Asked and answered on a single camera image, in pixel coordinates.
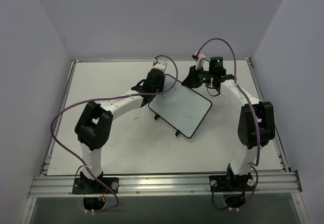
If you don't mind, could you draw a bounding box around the small white whiteboard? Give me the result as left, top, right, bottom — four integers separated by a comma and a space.
148, 74, 212, 138

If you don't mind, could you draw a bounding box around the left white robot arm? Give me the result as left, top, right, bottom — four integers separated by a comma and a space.
74, 68, 166, 193

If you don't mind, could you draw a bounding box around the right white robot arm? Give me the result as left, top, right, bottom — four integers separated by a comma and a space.
182, 52, 275, 190

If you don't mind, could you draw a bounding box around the black thin cable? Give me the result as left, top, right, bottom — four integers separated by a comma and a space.
205, 82, 221, 97

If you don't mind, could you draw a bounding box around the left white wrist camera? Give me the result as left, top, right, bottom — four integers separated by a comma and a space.
152, 58, 168, 73

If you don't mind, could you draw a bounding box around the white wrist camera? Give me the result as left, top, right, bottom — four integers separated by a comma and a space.
152, 58, 168, 73
192, 51, 208, 70

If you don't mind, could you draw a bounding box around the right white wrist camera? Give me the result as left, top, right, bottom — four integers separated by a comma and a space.
192, 51, 208, 70

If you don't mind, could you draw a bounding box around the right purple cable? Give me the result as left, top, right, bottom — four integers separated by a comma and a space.
192, 38, 260, 211

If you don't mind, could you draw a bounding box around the purple cable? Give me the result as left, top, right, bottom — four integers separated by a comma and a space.
192, 38, 260, 211
50, 54, 179, 212

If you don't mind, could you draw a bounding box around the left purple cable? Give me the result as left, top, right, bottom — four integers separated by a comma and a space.
50, 54, 179, 212

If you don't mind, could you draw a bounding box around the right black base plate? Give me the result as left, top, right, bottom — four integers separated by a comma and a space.
209, 174, 255, 192

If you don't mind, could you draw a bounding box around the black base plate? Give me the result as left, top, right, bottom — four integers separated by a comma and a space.
72, 176, 119, 195
209, 174, 255, 192

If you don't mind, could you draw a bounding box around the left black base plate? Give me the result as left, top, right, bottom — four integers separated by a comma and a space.
72, 176, 119, 195

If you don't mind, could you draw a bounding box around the aluminium mounting rail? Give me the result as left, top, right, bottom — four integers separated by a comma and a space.
28, 171, 302, 198

